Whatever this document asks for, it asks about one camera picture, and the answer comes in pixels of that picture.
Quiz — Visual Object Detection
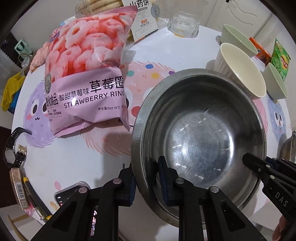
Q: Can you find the large green ceramic bowl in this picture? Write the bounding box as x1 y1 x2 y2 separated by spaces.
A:
262 63 288 100

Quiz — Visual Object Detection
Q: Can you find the small steel bowl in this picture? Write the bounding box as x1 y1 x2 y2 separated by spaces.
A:
131 69 267 226

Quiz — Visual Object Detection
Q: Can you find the cream ribbed bowl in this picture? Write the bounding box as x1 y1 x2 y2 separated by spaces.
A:
213 43 267 99

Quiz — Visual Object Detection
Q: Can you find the small green ribbed bowl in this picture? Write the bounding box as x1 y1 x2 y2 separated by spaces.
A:
220 24 258 58

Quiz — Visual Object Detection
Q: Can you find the right hand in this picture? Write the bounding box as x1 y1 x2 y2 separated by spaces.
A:
272 216 289 241

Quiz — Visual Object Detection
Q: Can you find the large steel bowl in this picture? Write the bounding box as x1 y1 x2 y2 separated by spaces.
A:
280 131 296 164

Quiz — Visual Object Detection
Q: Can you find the smartphone on table edge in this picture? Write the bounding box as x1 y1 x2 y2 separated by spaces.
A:
54 181 90 207

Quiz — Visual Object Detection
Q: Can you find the black wrist watch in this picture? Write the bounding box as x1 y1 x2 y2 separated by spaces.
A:
3 127 32 169

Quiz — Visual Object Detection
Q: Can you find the green Lays chips bag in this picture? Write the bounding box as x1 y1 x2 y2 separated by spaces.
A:
270 39 291 81

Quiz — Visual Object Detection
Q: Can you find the orange Ovaltine biscuit box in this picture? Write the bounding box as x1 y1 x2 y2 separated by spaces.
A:
249 37 271 66

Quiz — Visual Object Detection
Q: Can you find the yellow plastic bag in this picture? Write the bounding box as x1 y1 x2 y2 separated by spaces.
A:
1 71 26 111

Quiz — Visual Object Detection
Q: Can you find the clear glass cup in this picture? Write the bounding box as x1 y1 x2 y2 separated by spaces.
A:
167 11 200 38

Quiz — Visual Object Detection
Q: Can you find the yam biscuit clear pack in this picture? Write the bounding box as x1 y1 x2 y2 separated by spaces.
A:
75 1 158 43

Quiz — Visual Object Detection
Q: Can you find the pink strawberry ring bag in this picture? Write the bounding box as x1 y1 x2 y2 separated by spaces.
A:
29 4 139 138

